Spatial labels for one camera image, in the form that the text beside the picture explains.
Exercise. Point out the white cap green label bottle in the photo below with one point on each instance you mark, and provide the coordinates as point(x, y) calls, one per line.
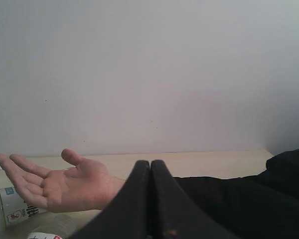
point(14, 209)

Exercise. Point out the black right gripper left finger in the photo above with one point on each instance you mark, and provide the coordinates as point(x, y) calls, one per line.
point(125, 217)

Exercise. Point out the black sleeved forearm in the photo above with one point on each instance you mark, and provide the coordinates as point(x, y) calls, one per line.
point(263, 206)

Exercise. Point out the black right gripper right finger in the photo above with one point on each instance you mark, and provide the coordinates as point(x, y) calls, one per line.
point(177, 217)

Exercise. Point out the person's open right hand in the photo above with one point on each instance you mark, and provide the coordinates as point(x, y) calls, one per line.
point(86, 186)

